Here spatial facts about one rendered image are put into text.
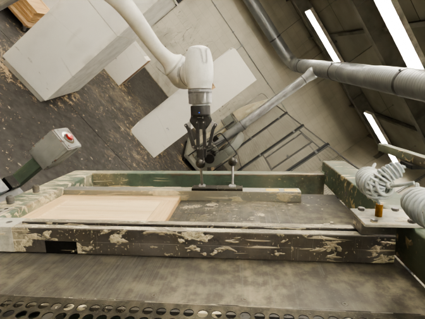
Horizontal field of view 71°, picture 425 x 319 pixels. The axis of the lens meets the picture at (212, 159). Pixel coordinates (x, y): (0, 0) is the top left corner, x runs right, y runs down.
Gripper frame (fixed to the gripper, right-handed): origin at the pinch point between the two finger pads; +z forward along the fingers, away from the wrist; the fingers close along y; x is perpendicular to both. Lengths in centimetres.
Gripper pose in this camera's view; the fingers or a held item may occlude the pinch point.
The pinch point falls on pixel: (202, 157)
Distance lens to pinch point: 116.7
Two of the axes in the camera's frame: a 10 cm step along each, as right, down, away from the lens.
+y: -10.0, 0.0, 1.0
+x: -1.0, 2.0, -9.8
